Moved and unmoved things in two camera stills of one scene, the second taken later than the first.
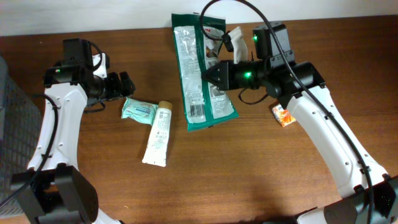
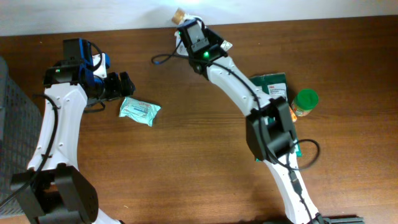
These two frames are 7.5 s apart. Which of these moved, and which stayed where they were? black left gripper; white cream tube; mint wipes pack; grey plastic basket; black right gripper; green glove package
Moved: black right gripper; green glove package; white cream tube
Stayed: mint wipes pack; black left gripper; grey plastic basket
